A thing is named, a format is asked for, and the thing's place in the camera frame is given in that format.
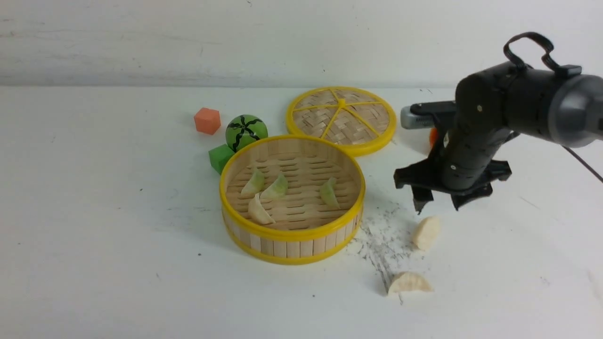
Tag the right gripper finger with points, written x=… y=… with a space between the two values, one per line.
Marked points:
x=421 y=197
x=459 y=201

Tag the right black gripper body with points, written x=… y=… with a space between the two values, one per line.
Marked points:
x=459 y=167

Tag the cream dumpling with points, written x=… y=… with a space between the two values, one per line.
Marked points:
x=328 y=195
x=409 y=282
x=426 y=233
x=257 y=212

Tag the bamboo steamer tray yellow rim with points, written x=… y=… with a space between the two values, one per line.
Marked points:
x=305 y=229

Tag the pale green dumpling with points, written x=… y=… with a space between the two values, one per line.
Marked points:
x=277 y=189
x=254 y=185

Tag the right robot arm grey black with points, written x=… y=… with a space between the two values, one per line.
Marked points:
x=492 y=107

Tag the woven bamboo steamer lid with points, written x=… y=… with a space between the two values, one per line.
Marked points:
x=355 y=119

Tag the orange toy pear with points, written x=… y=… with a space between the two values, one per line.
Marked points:
x=433 y=137

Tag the green toy watermelon ball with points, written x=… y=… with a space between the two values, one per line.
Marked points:
x=243 y=130

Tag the green foam cube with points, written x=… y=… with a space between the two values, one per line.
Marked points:
x=219 y=156

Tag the orange foam cube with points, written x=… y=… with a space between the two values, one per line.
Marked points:
x=207 y=121

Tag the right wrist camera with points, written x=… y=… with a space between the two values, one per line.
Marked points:
x=428 y=115

